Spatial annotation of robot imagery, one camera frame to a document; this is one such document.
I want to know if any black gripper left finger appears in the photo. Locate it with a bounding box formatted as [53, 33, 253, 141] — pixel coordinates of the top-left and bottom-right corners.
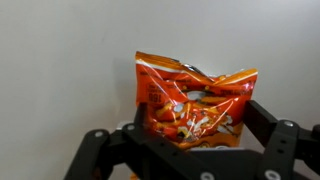
[63, 102, 214, 180]

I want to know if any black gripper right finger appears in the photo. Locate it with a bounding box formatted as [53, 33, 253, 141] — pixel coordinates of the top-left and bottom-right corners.
[243, 99, 320, 180]

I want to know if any orange snack packet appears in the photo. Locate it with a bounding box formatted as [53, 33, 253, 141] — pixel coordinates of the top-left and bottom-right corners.
[134, 50, 259, 151]

